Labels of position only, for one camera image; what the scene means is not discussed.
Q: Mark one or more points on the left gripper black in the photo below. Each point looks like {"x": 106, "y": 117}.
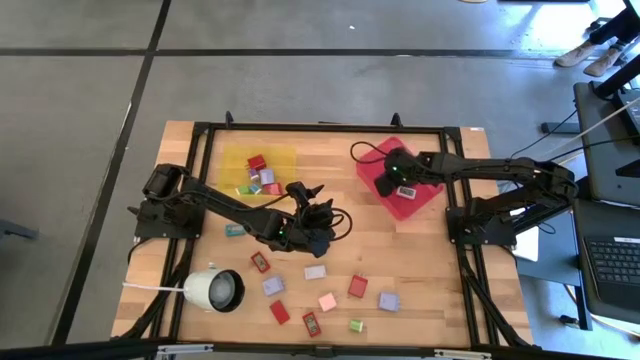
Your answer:
{"x": 312, "y": 225}

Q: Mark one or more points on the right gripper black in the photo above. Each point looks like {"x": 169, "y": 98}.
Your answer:
{"x": 407, "y": 165}

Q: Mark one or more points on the white framed case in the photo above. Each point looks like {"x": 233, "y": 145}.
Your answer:
{"x": 406, "y": 192}

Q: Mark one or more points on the red wall charger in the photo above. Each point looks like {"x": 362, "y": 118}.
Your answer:
{"x": 257, "y": 162}
{"x": 272, "y": 189}

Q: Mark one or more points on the lavender four-port charger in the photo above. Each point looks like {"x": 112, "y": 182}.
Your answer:
{"x": 267, "y": 177}

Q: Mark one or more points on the white box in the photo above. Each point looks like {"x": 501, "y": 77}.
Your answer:
{"x": 315, "y": 272}

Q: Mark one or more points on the teal case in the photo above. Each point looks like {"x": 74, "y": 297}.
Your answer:
{"x": 234, "y": 230}

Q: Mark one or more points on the lavender wall charger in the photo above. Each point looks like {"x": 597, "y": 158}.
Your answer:
{"x": 388, "y": 302}
{"x": 272, "y": 286}

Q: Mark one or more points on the red four-port charger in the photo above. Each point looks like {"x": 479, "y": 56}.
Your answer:
{"x": 358, "y": 287}

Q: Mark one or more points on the pink labelled charger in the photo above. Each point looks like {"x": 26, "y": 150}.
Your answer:
{"x": 327, "y": 302}

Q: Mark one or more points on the green wall charger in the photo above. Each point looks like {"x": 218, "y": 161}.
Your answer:
{"x": 356, "y": 326}
{"x": 243, "y": 190}

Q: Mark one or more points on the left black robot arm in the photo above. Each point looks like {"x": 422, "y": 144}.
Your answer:
{"x": 235, "y": 207}

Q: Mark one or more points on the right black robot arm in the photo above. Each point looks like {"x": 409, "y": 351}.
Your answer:
{"x": 500, "y": 167}

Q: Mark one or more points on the red translucent bin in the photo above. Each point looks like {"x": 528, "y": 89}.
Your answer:
{"x": 410, "y": 210}

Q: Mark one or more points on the small lavender charger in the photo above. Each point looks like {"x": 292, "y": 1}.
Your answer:
{"x": 254, "y": 175}

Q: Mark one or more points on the yellow translucent bin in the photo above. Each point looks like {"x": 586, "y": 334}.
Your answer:
{"x": 230, "y": 160}

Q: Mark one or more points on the red framed case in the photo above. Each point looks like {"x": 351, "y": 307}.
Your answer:
{"x": 311, "y": 325}
{"x": 260, "y": 262}

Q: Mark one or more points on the red flat box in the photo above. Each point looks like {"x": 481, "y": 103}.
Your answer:
{"x": 280, "y": 312}

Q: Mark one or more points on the white round lamp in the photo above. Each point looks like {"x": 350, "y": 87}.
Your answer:
{"x": 197, "y": 290}

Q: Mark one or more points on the white paper sheet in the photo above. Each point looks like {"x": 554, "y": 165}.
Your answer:
{"x": 527, "y": 247}

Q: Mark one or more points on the grey side desk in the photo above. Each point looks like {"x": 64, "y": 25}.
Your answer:
{"x": 605, "y": 150}

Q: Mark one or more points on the person's shoe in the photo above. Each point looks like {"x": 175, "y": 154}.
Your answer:
{"x": 602, "y": 62}
{"x": 575, "y": 54}

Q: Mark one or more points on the black laptop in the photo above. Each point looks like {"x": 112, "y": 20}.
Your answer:
{"x": 615, "y": 260}

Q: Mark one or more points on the black desk leg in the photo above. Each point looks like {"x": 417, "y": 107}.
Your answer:
{"x": 617, "y": 77}

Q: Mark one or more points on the black gantry beam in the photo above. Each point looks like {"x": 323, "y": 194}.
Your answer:
{"x": 75, "y": 350}

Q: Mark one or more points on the person's leg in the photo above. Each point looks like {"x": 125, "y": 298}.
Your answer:
{"x": 617, "y": 25}

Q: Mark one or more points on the grey furniture foot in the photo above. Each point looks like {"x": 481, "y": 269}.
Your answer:
{"x": 15, "y": 231}

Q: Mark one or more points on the black table frame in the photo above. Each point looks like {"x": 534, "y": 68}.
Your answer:
{"x": 325, "y": 127}

